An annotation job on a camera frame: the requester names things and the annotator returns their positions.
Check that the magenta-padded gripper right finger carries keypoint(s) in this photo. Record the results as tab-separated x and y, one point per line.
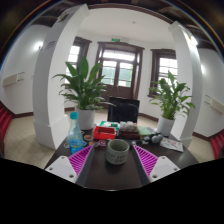
146	160

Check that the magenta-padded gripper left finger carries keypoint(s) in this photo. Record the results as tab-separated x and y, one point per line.
80	160

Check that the clear bottle with blue cap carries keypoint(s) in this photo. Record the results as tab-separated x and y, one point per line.
76	136

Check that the grey rounded device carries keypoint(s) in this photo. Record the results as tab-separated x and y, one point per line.
156	138

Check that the printed paper leaflet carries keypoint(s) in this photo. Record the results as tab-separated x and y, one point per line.
171	145

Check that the pale green pouch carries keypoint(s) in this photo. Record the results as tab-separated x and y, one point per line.
144	130

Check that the grey-green ceramic mug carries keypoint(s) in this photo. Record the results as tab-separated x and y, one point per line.
117	153

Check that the dark wooden box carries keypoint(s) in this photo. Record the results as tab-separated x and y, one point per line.
129	135

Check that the red plastic box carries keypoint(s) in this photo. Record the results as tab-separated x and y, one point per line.
104	134

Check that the leafy plant in white pot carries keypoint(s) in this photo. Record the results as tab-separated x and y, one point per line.
86	118
165	126

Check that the green box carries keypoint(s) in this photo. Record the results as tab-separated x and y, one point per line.
110	124

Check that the black chair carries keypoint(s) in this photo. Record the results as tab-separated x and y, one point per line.
123	111

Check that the red carpeted staircase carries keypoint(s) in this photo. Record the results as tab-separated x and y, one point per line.
5	121
217	145

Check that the dark wooden glazed double door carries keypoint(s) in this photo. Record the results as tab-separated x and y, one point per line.
116	71

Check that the dark-framed window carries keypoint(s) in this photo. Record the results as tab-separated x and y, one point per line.
168	68
74	53

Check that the green exit sign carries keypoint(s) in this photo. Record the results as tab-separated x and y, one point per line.
115	40

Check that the white wall unit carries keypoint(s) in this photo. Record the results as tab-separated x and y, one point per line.
11	80
215	104

